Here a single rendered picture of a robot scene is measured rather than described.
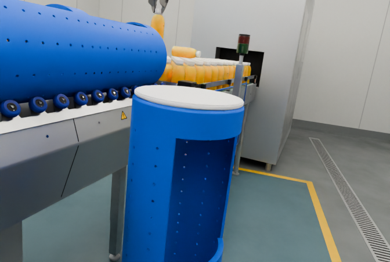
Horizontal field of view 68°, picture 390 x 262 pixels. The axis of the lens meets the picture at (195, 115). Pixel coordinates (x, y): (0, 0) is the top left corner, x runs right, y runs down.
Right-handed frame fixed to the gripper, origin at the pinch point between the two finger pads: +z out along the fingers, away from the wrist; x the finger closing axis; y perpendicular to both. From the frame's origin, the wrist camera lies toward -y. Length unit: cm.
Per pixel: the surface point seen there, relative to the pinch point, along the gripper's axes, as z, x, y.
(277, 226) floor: 130, 74, -65
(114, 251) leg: 126, -2, 19
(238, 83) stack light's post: 31, 40, -25
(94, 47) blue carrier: 20, 17, 63
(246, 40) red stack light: 8.6, 40.5, -24.4
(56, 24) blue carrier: 15, 15, 75
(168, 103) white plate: 29, 51, 78
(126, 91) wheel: 35, 14, 41
